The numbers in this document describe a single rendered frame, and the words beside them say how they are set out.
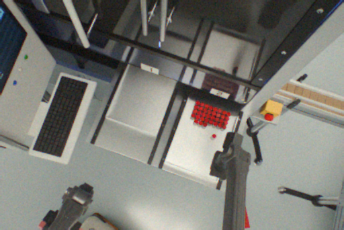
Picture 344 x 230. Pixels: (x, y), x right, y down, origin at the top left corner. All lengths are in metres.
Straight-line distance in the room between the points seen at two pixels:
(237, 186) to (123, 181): 1.51
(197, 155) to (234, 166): 0.52
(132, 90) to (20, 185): 1.28
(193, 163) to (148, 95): 0.40
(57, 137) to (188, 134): 0.64
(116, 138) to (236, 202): 0.77
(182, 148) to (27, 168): 1.36
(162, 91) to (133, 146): 0.31
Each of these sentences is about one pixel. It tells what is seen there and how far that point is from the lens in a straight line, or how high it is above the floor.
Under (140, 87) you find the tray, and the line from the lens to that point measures 1.62.
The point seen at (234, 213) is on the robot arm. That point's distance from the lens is 0.96.
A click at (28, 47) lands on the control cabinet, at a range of 1.53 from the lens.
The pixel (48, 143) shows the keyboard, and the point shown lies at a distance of 1.68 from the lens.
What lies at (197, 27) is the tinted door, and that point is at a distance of 1.09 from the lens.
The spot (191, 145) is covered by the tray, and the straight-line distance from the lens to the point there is 1.55.
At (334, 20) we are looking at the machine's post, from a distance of 0.93.
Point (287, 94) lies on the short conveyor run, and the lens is 1.65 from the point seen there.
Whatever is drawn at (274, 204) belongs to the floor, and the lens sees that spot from 2.56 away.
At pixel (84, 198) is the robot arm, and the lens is 1.05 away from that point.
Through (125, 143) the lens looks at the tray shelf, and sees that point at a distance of 1.55.
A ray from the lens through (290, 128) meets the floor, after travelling 2.68.
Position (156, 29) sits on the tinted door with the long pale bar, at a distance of 1.20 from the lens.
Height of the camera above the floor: 2.40
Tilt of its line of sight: 75 degrees down
